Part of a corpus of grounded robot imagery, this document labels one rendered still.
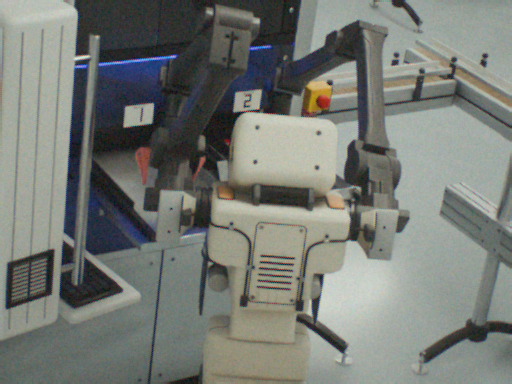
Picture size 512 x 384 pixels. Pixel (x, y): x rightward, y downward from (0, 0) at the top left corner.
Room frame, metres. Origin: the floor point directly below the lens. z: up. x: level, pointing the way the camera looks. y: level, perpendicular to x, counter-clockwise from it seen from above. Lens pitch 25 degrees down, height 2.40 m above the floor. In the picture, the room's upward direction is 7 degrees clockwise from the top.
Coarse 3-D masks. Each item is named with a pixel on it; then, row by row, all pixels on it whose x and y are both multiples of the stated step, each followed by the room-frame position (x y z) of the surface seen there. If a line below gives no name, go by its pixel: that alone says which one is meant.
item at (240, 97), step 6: (252, 90) 3.19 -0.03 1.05; (258, 90) 3.20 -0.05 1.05; (240, 96) 3.17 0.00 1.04; (246, 96) 3.18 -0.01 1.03; (252, 96) 3.19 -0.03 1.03; (258, 96) 3.20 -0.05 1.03; (240, 102) 3.17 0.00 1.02; (246, 102) 3.18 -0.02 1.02; (252, 102) 3.19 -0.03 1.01; (258, 102) 3.20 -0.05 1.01; (234, 108) 3.16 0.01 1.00; (240, 108) 3.17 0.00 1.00; (246, 108) 3.18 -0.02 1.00; (252, 108) 3.19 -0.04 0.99; (258, 108) 3.21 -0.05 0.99
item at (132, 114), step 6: (126, 108) 2.97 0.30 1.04; (132, 108) 2.98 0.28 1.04; (138, 108) 2.99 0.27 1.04; (144, 108) 3.00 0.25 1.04; (150, 108) 3.01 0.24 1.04; (126, 114) 2.97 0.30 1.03; (132, 114) 2.98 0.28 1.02; (138, 114) 2.99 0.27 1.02; (144, 114) 3.00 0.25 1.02; (150, 114) 3.01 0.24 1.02; (126, 120) 2.98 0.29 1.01; (132, 120) 2.99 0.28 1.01; (138, 120) 3.00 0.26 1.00; (144, 120) 3.01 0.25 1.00; (150, 120) 3.02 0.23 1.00; (126, 126) 2.98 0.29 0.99
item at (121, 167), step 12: (96, 156) 3.00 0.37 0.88; (108, 156) 3.00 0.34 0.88; (120, 156) 3.01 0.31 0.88; (132, 156) 3.02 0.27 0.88; (96, 168) 2.90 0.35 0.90; (108, 168) 2.93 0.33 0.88; (120, 168) 2.94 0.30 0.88; (132, 168) 2.95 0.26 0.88; (156, 168) 2.97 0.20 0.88; (204, 168) 2.94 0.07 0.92; (108, 180) 2.83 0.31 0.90; (120, 180) 2.87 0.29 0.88; (132, 180) 2.88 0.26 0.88; (204, 180) 2.93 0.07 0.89; (216, 180) 2.88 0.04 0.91; (120, 192) 2.77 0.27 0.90; (132, 192) 2.82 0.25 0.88; (144, 192) 2.83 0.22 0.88; (132, 204) 2.72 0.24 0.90
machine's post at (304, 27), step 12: (300, 0) 3.26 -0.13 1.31; (312, 0) 3.28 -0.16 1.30; (300, 12) 3.26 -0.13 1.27; (312, 12) 3.28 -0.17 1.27; (300, 24) 3.26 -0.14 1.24; (312, 24) 3.29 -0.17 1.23; (300, 36) 3.27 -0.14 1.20; (312, 36) 3.29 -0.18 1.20; (300, 48) 3.27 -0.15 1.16; (300, 96) 3.29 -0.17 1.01; (300, 108) 3.29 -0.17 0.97
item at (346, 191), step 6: (210, 150) 3.08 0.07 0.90; (216, 156) 3.05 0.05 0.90; (222, 156) 3.03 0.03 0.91; (228, 162) 3.00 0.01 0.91; (228, 168) 2.99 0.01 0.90; (336, 174) 3.01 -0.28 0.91; (336, 180) 3.01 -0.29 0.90; (342, 180) 2.99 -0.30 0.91; (336, 186) 3.00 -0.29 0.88; (342, 186) 2.98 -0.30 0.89; (348, 186) 2.96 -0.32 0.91; (342, 192) 2.92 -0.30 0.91; (348, 192) 2.93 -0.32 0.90; (342, 198) 2.93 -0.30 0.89; (348, 198) 2.94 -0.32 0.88
